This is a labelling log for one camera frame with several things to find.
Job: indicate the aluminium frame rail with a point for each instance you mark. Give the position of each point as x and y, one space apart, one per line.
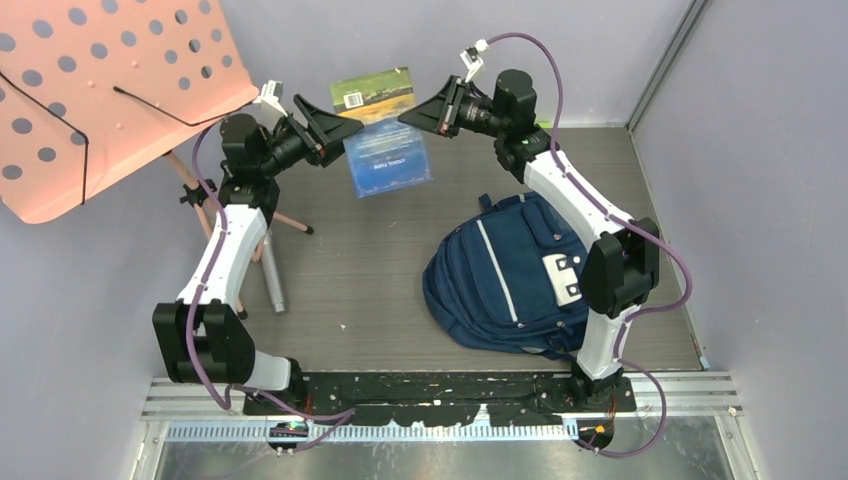
187 413

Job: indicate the blue Animal Farm book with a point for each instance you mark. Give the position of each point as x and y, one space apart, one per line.
386 155

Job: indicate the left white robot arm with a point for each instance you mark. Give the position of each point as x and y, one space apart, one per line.
200 335

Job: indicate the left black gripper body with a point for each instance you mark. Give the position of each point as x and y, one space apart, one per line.
292 146

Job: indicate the navy blue student backpack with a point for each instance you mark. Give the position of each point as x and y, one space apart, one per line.
506 280

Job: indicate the pink perforated music stand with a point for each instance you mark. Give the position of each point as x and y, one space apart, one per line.
92 91

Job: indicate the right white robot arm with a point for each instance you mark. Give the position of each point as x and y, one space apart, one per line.
621 265

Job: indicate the black mounting base plate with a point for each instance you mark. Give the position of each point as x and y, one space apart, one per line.
440 399

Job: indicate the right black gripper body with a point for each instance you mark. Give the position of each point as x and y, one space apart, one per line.
477 114

